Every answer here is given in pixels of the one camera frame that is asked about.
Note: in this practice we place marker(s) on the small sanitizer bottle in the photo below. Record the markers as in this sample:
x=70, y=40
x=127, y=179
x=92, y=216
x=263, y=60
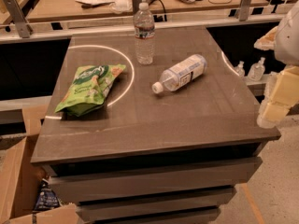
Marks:
x=240, y=69
x=257, y=69

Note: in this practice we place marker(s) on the grey drawer cabinet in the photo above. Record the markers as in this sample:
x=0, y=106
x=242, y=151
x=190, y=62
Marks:
x=144, y=158

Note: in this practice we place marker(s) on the metal rail bracket right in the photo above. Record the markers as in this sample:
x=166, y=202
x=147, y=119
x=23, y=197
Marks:
x=243, y=12

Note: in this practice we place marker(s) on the green snack bag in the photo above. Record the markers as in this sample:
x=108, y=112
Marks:
x=89, y=89

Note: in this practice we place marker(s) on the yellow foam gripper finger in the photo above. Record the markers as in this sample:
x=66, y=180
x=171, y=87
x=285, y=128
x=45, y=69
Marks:
x=281, y=93

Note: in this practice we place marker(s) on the clear water bottle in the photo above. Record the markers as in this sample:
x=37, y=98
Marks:
x=144, y=34

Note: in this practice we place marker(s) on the small sanitizer bottle left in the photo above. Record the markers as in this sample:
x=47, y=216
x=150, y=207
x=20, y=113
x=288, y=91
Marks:
x=240, y=69

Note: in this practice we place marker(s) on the small sanitizer bottle right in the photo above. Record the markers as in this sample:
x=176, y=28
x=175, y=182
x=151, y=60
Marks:
x=257, y=69

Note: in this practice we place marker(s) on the cardboard box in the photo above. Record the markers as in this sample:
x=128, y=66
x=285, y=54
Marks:
x=19, y=180

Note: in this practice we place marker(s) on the dark blue snack packet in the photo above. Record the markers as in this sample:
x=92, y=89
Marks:
x=46, y=198

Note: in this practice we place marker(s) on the metal rail bracket left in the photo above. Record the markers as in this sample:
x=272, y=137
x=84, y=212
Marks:
x=22, y=26

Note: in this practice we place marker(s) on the blue label plastic bottle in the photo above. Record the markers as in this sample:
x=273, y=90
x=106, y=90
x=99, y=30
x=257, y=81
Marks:
x=180, y=74

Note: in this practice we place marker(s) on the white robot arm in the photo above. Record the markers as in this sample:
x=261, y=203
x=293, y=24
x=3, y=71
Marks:
x=284, y=39

